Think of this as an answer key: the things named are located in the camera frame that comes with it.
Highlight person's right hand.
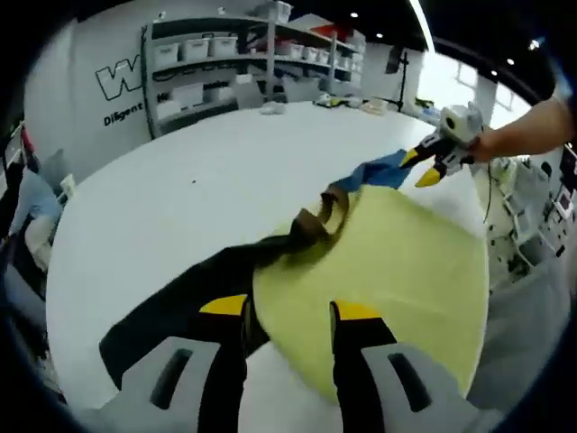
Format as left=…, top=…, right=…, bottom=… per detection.
left=469, top=127, right=502, bottom=164

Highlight black tripod stand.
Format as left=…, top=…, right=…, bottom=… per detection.
left=385, top=43, right=412, bottom=113

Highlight white lab equipment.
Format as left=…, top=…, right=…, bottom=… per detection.
left=486, top=151, right=577, bottom=283

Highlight round ceiling spotlights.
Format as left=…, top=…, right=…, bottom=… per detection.
left=373, top=31, right=540, bottom=67

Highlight metal shelf with bins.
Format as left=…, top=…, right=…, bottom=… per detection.
left=152, top=2, right=366, bottom=114

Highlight long ceiling light strip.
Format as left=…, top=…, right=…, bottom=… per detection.
left=407, top=0, right=435, bottom=51

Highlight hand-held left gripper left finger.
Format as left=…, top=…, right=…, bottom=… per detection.
left=103, top=293, right=252, bottom=433

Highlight pink hanging item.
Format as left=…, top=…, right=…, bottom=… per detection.
left=20, top=125, right=41, bottom=173

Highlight grey box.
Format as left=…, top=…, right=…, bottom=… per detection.
left=42, top=148, right=67, bottom=182

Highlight grey metal shelf rack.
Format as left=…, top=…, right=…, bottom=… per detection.
left=270, top=20, right=367, bottom=106
left=142, top=16, right=277, bottom=139

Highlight yellow blue grey garment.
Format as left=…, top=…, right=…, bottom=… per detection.
left=97, top=150, right=491, bottom=410

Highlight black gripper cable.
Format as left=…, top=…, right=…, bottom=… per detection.
left=481, top=161, right=495, bottom=225

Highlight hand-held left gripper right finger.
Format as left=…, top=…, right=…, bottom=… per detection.
left=329, top=299, right=481, bottom=433

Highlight idle hand-held gripper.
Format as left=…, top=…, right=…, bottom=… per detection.
left=315, top=93, right=362, bottom=109

